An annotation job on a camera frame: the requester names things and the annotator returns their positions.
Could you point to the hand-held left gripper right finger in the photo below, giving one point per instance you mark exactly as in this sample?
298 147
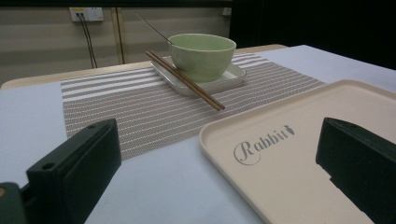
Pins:
364 161

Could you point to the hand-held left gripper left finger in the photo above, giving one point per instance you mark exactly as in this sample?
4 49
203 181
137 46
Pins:
77 168

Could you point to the beige tray with rabbit print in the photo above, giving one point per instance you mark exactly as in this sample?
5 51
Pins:
295 174

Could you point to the brown wooden chopstick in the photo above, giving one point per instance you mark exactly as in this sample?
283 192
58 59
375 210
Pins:
199 88
186 85

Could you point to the white square plate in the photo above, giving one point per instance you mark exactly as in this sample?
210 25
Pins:
230 79

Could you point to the metal spoon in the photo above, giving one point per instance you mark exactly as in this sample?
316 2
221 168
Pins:
152 27

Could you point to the green bowl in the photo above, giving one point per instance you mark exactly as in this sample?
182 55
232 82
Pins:
202 59

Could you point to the white table cover sheet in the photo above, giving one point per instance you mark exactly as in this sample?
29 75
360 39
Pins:
31 124

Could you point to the striped woven placemat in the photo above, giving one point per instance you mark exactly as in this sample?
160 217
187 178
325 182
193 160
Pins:
140 115

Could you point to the wooden wall strip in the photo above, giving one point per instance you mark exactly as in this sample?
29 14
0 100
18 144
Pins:
117 34

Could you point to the small white wall socket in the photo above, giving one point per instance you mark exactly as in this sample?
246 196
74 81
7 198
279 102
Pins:
227 11

